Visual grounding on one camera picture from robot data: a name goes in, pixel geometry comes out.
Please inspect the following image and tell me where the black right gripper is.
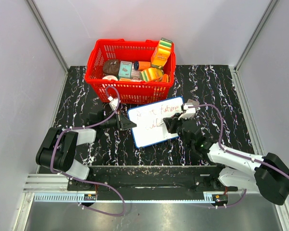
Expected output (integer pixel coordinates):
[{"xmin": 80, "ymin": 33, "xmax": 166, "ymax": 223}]
[{"xmin": 164, "ymin": 113, "xmax": 193, "ymax": 148}]

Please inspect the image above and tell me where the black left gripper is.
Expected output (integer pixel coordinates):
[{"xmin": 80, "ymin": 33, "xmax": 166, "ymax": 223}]
[{"xmin": 100, "ymin": 110, "xmax": 137, "ymax": 131}]

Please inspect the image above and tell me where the white whiteboard blue frame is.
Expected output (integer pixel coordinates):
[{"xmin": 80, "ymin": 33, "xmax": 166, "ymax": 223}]
[{"xmin": 128, "ymin": 97, "xmax": 184, "ymax": 148}]

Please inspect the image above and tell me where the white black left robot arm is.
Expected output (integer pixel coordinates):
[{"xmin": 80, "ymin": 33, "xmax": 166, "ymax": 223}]
[{"xmin": 36, "ymin": 110, "xmax": 137, "ymax": 190}]

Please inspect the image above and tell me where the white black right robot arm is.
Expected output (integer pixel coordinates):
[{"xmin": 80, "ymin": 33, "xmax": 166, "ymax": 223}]
[{"xmin": 163, "ymin": 113, "xmax": 289, "ymax": 205}]

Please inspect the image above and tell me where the white round lid tub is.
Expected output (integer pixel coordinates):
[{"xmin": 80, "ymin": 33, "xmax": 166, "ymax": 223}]
[{"xmin": 102, "ymin": 75, "xmax": 118, "ymax": 81}]

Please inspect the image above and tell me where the lying orange sponge box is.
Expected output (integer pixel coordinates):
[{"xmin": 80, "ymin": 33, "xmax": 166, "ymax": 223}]
[{"xmin": 140, "ymin": 67, "xmax": 164, "ymax": 82}]

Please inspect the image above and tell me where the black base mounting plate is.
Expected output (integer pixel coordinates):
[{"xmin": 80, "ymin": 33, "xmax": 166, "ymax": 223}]
[{"xmin": 67, "ymin": 166, "xmax": 238, "ymax": 201}]

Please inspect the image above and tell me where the teal small box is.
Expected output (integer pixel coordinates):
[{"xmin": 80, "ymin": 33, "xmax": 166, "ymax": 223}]
[{"xmin": 118, "ymin": 61, "xmax": 132, "ymax": 79}]

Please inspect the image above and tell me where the brown round bread pack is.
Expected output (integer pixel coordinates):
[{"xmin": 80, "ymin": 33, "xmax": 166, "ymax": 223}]
[{"xmin": 102, "ymin": 59, "xmax": 120, "ymax": 76}]

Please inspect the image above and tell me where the orange blue can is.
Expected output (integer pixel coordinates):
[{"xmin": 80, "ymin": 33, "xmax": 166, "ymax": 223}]
[{"xmin": 133, "ymin": 61, "xmax": 151, "ymax": 71}]

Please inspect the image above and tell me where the tall orange sponge box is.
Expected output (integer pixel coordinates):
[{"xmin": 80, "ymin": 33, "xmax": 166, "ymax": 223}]
[{"xmin": 151, "ymin": 38, "xmax": 173, "ymax": 67}]

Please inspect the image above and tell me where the red plastic shopping basket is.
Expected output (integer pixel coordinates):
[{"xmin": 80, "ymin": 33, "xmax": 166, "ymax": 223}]
[{"xmin": 84, "ymin": 39, "xmax": 176, "ymax": 104}]

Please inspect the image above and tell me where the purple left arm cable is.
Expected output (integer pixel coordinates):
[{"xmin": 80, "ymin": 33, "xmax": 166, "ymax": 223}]
[{"xmin": 50, "ymin": 86, "xmax": 127, "ymax": 216}]

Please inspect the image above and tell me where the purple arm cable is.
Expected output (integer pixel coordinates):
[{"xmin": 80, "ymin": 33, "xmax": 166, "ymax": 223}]
[
  {"xmin": 187, "ymin": 103, "xmax": 289, "ymax": 209},
  {"xmin": 50, "ymin": 86, "xmax": 127, "ymax": 216}
]

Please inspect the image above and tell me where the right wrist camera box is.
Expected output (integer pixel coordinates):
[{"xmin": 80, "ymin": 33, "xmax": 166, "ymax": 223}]
[{"xmin": 179, "ymin": 103, "xmax": 196, "ymax": 120}]

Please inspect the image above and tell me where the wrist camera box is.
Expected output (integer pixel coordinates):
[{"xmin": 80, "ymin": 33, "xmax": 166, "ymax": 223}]
[
  {"xmin": 108, "ymin": 96, "xmax": 120, "ymax": 111},
  {"xmin": 179, "ymin": 103, "xmax": 196, "ymax": 120}
]

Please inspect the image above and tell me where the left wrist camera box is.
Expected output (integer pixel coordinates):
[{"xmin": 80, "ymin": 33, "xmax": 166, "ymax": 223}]
[{"xmin": 108, "ymin": 96, "xmax": 120, "ymax": 111}]

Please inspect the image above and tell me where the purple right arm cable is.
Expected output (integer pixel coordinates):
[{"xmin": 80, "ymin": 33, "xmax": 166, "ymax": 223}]
[{"xmin": 187, "ymin": 103, "xmax": 289, "ymax": 209}]

